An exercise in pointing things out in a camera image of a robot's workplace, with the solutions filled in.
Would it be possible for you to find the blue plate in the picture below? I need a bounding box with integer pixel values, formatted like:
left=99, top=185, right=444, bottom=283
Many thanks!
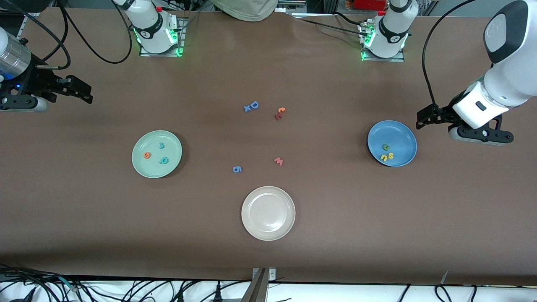
left=367, top=120, right=418, bottom=167

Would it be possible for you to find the pale green plate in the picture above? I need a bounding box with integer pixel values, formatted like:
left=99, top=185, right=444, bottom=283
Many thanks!
left=131, top=130, right=183, bottom=179

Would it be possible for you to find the red box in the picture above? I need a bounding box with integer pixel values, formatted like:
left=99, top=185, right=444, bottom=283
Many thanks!
left=354, top=0, right=388, bottom=11

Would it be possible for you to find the grey equipment rack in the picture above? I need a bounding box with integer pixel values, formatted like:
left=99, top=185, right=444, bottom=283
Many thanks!
left=278, top=0, right=308, bottom=13

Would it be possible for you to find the beige plate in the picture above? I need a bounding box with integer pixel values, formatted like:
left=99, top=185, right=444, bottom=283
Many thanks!
left=241, top=186, right=296, bottom=242

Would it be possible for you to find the beige garment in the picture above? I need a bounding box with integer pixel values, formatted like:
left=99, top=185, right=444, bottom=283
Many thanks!
left=210, top=0, right=279, bottom=22

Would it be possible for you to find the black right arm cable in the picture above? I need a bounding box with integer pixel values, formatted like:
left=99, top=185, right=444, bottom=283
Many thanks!
left=15, top=0, right=133, bottom=71

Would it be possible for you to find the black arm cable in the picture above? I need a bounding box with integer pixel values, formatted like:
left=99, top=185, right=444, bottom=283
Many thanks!
left=422, top=0, right=480, bottom=119
left=15, top=0, right=133, bottom=71

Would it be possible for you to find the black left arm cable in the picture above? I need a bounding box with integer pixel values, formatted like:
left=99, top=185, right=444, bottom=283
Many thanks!
left=422, top=0, right=480, bottom=119

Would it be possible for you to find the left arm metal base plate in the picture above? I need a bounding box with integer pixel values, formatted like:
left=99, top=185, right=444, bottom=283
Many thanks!
left=360, top=21, right=405, bottom=62

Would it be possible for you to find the aluminium frame profile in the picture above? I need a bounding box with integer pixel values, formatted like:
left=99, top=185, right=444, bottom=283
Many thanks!
left=506, top=0, right=537, bottom=29

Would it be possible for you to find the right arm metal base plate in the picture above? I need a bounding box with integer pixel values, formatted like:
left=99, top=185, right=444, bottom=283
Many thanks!
left=139, top=17, right=186, bottom=57

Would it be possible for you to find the thin black power cable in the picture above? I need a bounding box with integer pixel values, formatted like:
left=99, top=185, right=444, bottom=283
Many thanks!
left=294, top=12, right=370, bottom=38

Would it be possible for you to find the looped black floor cable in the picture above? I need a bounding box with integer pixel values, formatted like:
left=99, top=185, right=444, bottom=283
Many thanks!
left=434, top=284, right=453, bottom=302

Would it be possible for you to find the thick black floor cable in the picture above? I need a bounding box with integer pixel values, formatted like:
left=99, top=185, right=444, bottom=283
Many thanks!
left=0, top=263, right=86, bottom=302

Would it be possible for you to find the metal table edge bracket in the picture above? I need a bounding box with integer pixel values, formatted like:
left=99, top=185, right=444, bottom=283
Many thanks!
left=241, top=268, right=276, bottom=302

